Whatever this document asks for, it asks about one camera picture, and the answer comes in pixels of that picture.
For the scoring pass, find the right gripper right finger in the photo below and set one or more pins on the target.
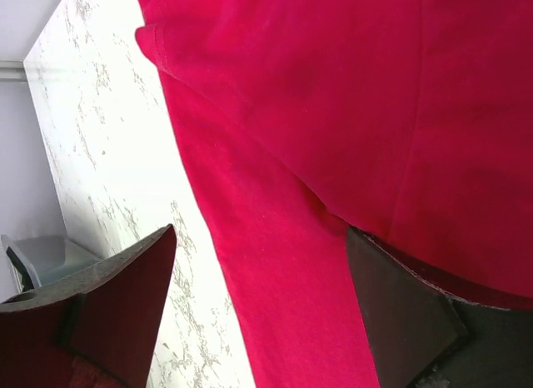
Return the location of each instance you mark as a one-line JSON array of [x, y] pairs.
[[429, 328]]

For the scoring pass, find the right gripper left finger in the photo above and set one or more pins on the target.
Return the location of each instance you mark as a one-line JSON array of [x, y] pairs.
[[105, 317]]

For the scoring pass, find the red t-shirt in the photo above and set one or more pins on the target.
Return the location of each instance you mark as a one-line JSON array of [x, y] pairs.
[[410, 120]]

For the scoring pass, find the grey plastic bin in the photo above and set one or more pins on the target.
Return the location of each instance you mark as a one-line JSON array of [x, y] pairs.
[[40, 261]]

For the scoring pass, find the left aluminium frame post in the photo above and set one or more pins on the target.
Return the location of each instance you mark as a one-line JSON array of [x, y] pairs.
[[12, 71]]

